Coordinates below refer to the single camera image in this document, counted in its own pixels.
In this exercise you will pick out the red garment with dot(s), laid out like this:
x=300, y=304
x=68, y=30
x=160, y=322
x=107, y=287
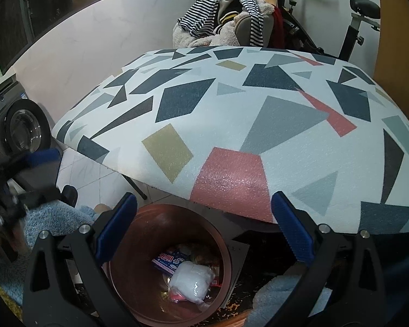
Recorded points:
x=278, y=27

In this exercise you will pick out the wooden door panel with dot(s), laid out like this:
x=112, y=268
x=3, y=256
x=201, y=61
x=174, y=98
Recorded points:
x=402, y=41

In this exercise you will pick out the fluffy blue slipper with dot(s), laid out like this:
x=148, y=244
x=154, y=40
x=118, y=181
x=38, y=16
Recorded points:
x=102, y=207

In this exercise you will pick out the brown round bin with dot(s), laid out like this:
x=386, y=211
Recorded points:
x=150, y=231

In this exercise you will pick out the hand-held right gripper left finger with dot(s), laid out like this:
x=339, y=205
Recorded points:
x=117, y=231

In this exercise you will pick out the black white striped shirt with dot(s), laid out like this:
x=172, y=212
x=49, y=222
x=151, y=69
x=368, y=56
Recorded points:
x=204, y=6

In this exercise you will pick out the black yellow striped garment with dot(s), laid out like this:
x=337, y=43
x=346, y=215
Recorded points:
x=226, y=15

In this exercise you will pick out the white plastic bag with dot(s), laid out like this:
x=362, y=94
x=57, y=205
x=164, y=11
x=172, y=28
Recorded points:
x=192, y=281

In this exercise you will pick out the orange printed clear bag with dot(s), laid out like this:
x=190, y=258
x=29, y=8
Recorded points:
x=204, y=253

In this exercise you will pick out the blue ice cream box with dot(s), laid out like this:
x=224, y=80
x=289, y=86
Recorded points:
x=168, y=260

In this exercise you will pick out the grey cardboard sheet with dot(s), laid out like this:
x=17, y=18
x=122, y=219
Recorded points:
x=238, y=259

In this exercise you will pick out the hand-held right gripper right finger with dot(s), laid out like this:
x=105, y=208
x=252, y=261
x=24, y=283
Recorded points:
x=294, y=235

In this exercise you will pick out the black exercise bike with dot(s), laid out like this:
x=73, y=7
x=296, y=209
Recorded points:
x=364, y=6

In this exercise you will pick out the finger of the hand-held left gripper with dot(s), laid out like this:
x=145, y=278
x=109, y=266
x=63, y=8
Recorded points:
x=42, y=156
x=44, y=196

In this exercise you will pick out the geometric patterned table cover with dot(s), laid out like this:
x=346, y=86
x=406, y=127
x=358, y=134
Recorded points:
x=225, y=115

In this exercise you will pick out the white fleece garment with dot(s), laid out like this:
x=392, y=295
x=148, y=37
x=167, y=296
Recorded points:
x=191, y=39

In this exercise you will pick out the black table leg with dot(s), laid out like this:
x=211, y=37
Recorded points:
x=135, y=187

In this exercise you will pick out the washing machine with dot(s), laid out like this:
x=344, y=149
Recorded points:
x=24, y=126

